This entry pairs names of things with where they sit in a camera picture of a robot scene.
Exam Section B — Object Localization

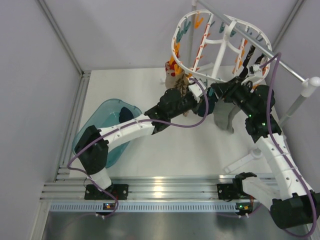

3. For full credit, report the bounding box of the teal clothes peg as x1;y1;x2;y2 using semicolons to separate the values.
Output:
206;87;216;99

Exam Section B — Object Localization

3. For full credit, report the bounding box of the grey striped sock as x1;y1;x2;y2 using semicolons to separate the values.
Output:
226;105;241;134

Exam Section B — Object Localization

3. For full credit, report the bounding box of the beige sock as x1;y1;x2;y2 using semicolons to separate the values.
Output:
165;61;185;89

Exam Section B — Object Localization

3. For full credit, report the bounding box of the black striped sock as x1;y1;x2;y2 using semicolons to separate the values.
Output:
239;44;268;80

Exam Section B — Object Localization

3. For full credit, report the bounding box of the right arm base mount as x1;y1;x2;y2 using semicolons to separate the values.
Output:
216;183;241;202

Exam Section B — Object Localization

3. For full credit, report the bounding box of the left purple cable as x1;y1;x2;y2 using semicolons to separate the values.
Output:
67;77;210;218

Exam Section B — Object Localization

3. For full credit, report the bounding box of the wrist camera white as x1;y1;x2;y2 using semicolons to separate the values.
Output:
188;81;206;103
245;64;263;85

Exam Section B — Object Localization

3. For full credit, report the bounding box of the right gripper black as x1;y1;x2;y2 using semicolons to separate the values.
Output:
211;76;256;117

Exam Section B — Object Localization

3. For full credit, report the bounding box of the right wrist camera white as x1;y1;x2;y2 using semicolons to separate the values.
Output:
245;64;263;85

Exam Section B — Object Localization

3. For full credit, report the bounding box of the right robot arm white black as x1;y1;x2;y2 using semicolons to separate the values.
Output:
210;77;320;229

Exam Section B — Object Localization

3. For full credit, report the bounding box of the teal plastic basket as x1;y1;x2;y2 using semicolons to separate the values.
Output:
71;98;142;169

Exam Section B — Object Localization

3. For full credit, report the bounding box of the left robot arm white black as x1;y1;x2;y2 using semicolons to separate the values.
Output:
74;87;216;199

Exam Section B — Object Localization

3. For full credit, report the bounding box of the navy blue sock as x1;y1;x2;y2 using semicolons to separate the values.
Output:
118;107;134;124
204;99;217;116

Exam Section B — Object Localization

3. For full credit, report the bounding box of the brown checkered sock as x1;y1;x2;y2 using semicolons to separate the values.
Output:
174;73;190;97

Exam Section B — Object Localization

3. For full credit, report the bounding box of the purple cable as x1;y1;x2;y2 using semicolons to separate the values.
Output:
259;52;317;237
67;77;210;218

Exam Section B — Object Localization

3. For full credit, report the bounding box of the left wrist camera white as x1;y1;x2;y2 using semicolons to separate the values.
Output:
188;81;206;103

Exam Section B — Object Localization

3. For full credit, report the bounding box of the metal drying rack stand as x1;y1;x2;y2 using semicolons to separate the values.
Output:
159;0;320;174

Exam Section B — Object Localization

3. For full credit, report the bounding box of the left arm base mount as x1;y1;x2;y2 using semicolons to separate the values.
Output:
84;184;129;201

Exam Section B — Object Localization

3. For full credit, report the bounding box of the aluminium rail frame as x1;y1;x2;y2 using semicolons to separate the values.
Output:
39;72;312;213

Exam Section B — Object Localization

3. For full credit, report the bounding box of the grey sock in basket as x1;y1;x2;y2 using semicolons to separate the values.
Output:
213;100;234;131

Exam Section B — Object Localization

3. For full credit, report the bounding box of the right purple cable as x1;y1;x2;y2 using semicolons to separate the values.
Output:
259;52;317;237

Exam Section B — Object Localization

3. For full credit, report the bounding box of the white oval clip hanger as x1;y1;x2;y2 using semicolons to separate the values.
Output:
168;9;272;83

